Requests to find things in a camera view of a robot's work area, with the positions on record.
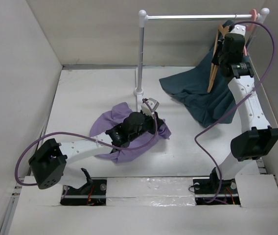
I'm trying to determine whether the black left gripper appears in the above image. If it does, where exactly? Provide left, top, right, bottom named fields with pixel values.
left=128, top=110, right=163, bottom=142

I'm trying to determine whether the wooden clothes hanger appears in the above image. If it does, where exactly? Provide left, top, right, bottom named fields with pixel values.
left=207, top=24, right=229, bottom=93

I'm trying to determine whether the purple t shirt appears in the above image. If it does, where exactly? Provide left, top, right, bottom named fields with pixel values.
left=90, top=102, right=171, bottom=164

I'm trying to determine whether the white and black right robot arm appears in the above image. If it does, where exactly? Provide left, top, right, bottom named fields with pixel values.
left=208, top=33, right=278, bottom=192

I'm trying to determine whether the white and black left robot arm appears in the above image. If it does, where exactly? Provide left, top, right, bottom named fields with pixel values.
left=28, top=111, right=164, bottom=194

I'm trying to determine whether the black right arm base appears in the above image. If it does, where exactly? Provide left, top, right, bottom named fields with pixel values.
left=188, top=168, right=240, bottom=205

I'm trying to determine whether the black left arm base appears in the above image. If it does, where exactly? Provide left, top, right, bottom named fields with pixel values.
left=60, top=168, right=107, bottom=206

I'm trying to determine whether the pink plastic clothes hanger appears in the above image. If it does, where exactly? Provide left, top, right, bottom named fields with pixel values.
left=244, top=9, right=258, bottom=56

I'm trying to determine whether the dark teal t shirt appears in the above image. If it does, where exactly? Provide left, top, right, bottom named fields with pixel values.
left=160, top=48, right=235, bottom=128

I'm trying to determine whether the white and silver clothes rack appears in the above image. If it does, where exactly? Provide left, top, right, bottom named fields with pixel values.
left=134, top=8, right=270, bottom=97

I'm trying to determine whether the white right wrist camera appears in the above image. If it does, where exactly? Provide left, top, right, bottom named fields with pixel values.
left=229, top=24, right=246, bottom=37

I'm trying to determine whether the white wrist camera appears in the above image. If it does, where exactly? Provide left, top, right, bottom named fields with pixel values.
left=141, top=98, right=160, bottom=117
left=229, top=24, right=246, bottom=37

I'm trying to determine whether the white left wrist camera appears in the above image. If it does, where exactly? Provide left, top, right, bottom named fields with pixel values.
left=141, top=98, right=160, bottom=117

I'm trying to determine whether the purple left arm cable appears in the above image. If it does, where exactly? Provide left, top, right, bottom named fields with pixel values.
left=15, top=98, right=158, bottom=204

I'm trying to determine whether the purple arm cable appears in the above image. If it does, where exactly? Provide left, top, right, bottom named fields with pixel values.
left=15, top=98, right=158, bottom=204
left=194, top=21, right=277, bottom=204

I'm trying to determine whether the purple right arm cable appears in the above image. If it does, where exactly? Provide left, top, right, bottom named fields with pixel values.
left=194, top=21, right=277, bottom=204

